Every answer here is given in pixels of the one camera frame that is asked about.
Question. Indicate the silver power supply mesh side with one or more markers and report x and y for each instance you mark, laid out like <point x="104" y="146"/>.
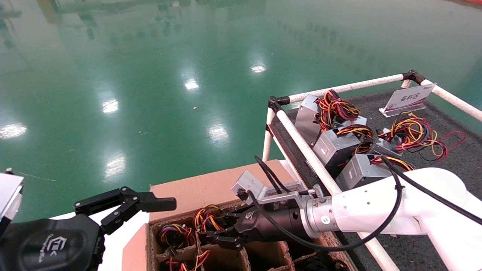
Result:
<point x="205" y="218"/>

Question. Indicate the silver power supply upright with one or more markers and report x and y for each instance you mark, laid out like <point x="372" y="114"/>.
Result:
<point x="307" y="120"/>

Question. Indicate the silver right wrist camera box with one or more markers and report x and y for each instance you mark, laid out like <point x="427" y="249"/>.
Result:
<point x="250" y="182"/>

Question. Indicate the black pipe connector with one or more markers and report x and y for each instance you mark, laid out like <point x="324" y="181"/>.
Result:
<point x="414" y="76"/>
<point x="276" y="101"/>

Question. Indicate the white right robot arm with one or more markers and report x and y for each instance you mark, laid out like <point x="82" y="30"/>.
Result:
<point x="376" y="207"/>

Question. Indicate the short white pipe stub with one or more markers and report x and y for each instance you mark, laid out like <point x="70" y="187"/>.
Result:
<point x="406" y="83"/>

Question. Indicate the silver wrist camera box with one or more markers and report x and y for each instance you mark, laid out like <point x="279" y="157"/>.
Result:
<point x="9" y="192"/>
<point x="250" y="182"/>

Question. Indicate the white pipe leg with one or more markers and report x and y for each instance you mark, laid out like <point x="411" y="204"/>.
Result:
<point x="268" y="143"/>

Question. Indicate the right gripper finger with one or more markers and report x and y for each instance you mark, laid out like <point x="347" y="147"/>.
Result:
<point x="231" y="219"/>
<point x="222" y="239"/>

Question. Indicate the long white pipe rail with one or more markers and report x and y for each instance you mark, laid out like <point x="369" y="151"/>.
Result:
<point x="301" y="143"/>

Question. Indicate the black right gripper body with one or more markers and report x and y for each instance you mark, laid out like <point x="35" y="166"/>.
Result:
<point x="278" y="224"/>

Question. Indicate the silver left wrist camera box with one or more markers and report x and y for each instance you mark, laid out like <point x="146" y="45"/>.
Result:
<point x="9" y="192"/>

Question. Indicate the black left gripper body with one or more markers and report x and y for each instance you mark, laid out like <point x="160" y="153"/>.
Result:
<point x="45" y="244"/>

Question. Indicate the small silver power supply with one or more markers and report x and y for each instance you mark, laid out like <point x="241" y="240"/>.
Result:
<point x="357" y="121"/>

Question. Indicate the white acrylic sign placard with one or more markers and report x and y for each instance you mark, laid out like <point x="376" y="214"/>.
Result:
<point x="408" y="98"/>

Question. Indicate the cardboard box with dividers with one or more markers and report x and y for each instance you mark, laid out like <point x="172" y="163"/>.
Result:
<point x="211" y="184"/>

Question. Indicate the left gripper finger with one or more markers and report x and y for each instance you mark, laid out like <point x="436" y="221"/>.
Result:
<point x="101" y="199"/>
<point x="158" y="204"/>

